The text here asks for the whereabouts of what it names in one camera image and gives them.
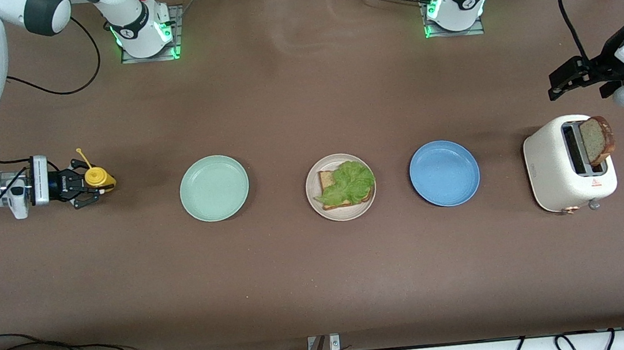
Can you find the brown bread slice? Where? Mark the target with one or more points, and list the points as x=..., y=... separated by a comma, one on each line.
x=597, y=139
x=327, y=180

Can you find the yellow mustard squeeze bottle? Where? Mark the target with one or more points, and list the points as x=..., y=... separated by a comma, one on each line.
x=97, y=177

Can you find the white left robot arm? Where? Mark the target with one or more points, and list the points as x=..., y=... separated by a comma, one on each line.
x=464, y=19

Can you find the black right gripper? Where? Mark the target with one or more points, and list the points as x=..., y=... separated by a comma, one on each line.
x=58, y=185

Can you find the blue plate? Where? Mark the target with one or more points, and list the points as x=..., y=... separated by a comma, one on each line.
x=444, y=172

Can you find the green lettuce leaf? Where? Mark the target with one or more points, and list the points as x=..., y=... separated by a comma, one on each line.
x=347, y=183

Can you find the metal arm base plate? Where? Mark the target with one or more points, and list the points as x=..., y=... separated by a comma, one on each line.
x=456, y=33
x=179, y=26

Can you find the green plate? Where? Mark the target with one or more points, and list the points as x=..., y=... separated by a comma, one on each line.
x=213, y=188

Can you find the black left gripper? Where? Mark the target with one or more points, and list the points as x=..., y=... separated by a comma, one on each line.
x=608, y=58

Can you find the small metal bracket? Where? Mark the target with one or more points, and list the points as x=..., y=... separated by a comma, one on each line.
x=334, y=342

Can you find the white toaster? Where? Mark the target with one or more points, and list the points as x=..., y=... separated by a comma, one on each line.
x=549, y=167

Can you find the beige plate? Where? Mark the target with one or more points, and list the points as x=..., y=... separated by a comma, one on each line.
x=345, y=214

